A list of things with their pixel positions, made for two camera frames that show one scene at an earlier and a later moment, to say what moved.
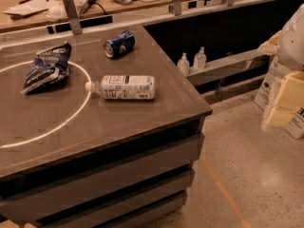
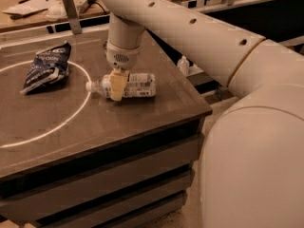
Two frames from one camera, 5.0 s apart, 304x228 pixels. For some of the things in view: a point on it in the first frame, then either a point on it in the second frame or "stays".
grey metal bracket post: x=67 y=0 stays
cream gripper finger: x=291 y=96 to x=118 y=84
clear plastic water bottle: x=123 y=86 stays
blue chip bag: x=50 y=66 stays
